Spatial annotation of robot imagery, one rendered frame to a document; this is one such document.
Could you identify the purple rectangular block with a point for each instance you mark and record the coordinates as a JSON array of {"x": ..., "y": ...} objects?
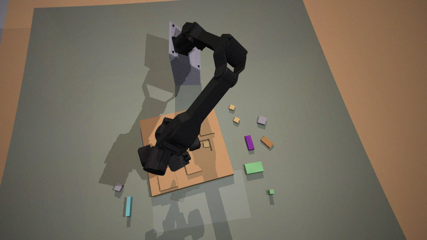
[{"x": 249, "y": 142}]

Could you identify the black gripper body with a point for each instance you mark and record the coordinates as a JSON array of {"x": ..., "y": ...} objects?
[{"x": 143, "y": 152}]

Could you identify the green rectangular block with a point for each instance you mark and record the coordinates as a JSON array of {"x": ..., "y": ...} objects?
[{"x": 252, "y": 168}]

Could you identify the light blue rectangular bar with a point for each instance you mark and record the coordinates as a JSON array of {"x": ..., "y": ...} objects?
[{"x": 129, "y": 206}]

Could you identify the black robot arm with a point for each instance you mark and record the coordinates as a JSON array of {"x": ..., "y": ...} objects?
[{"x": 185, "y": 127}]

